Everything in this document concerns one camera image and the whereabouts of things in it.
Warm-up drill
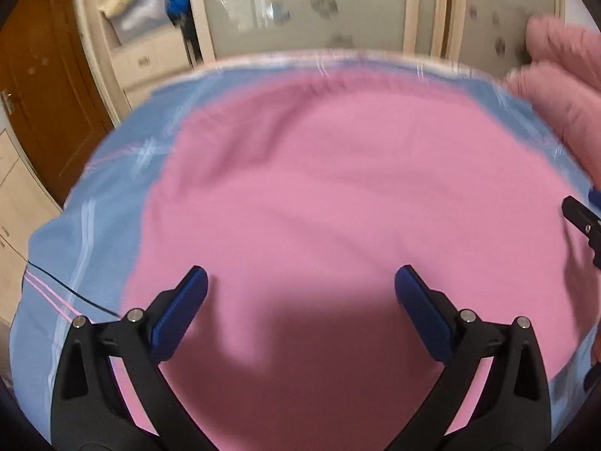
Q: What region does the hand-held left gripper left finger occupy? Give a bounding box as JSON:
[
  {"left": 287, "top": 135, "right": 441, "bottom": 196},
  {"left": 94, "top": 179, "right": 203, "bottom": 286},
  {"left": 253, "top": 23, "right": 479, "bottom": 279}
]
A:
[{"left": 49, "top": 265, "right": 210, "bottom": 451}]

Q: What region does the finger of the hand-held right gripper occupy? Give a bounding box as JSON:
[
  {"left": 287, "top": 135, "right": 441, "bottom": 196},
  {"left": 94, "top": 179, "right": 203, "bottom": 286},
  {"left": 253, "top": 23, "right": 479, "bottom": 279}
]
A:
[{"left": 561, "top": 195, "right": 601, "bottom": 271}]

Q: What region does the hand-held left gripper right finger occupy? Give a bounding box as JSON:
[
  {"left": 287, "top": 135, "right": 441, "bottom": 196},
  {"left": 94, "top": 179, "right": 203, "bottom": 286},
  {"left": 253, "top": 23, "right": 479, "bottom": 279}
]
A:
[{"left": 394, "top": 264, "right": 551, "bottom": 451}]

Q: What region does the pink garment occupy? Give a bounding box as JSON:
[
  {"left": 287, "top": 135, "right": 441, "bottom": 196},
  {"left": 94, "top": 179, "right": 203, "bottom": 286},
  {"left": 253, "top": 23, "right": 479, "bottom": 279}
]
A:
[{"left": 110, "top": 63, "right": 601, "bottom": 451}]

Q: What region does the blue striped bed sheet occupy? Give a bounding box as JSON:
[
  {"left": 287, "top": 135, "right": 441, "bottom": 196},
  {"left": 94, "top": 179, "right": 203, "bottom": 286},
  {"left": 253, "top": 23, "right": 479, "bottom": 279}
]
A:
[{"left": 9, "top": 51, "right": 601, "bottom": 447}]

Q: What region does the beige drawer cabinet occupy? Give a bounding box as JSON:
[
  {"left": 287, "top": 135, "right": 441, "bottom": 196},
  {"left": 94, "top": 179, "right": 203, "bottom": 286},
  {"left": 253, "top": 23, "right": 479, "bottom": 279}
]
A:
[{"left": 0, "top": 127, "right": 63, "bottom": 322}]

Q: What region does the brown wooden door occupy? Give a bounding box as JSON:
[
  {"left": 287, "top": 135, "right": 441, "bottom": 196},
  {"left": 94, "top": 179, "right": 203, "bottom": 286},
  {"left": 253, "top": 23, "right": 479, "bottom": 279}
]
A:
[{"left": 0, "top": 0, "right": 113, "bottom": 203}]

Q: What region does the cream wardrobe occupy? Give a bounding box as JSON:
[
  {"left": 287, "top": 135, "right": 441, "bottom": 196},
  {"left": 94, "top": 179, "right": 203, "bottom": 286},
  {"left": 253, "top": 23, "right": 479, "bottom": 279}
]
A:
[{"left": 70, "top": 0, "right": 566, "bottom": 123}]

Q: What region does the white bag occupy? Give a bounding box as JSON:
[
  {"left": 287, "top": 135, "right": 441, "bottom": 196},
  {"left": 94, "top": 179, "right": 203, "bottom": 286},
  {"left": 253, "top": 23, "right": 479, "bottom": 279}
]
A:
[{"left": 113, "top": 0, "right": 175, "bottom": 44}]

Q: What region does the black cable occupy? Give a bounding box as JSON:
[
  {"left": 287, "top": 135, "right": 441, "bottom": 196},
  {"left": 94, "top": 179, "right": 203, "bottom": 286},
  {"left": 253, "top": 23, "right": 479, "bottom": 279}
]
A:
[{"left": 28, "top": 260, "right": 120, "bottom": 318}]

